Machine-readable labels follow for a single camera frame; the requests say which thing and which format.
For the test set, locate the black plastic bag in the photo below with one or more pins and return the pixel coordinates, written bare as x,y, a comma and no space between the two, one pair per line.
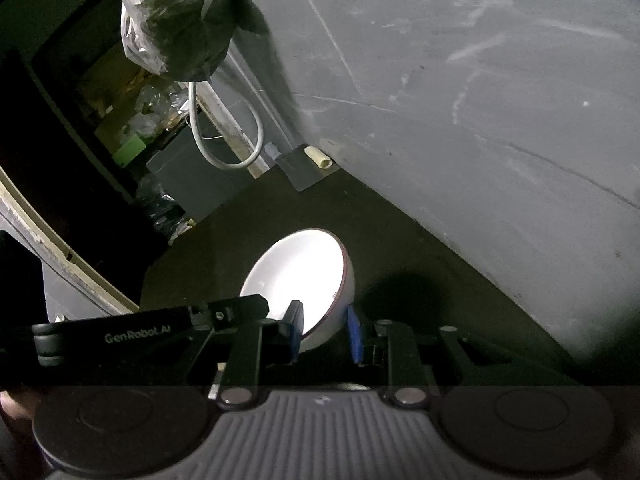
162,210

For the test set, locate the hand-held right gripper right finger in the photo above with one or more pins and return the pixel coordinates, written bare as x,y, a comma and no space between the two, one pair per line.
354,337

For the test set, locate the person's left hand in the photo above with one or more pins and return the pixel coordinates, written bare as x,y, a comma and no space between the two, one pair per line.
15,404

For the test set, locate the grey wall pipe fitting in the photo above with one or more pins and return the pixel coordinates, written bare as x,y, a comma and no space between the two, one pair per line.
272,151

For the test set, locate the white bowl with red rim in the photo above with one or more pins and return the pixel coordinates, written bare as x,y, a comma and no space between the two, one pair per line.
300,275

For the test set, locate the shelf clutter of packets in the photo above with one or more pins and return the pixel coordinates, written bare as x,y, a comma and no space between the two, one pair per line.
145,105

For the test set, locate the dark grey cabinet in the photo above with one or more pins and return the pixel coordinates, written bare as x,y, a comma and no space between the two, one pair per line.
200,175

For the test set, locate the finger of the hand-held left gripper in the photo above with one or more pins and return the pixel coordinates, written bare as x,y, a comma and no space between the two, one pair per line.
235,310

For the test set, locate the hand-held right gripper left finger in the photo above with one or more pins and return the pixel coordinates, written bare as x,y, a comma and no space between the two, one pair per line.
295,320

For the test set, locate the green box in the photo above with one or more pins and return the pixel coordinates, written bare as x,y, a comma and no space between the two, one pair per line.
129,151

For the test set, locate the clear bag of dark greens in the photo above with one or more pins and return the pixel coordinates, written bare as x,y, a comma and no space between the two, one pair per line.
175,25

